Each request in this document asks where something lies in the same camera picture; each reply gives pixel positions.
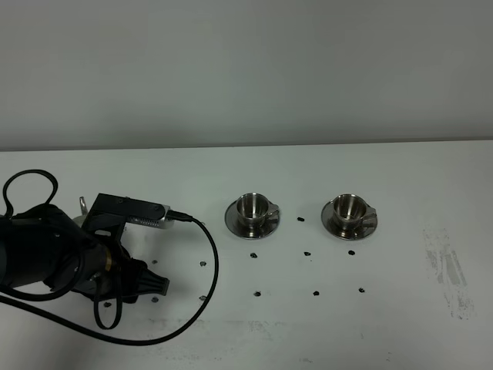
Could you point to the stainless steel teacup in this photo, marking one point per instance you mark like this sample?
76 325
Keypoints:
254 209
352 211

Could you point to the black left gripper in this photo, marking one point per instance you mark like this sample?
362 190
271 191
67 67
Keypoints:
128 277

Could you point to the steel cup saucer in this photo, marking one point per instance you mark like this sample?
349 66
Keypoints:
233 224
349 230

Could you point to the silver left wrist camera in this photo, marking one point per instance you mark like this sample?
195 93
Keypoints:
157 219

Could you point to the right steel cup saucer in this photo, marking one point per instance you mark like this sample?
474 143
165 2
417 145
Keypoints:
349 230

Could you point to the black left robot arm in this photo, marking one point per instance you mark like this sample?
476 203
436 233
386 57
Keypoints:
44 244

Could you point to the right stainless steel teacup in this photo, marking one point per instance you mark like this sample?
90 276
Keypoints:
352 211

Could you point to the left steel cup saucer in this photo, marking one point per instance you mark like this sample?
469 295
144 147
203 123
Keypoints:
233 224

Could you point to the stainless steel teapot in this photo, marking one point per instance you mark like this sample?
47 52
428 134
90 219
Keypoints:
79 220

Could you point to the left stainless steel teacup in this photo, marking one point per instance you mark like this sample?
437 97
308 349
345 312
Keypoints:
254 209

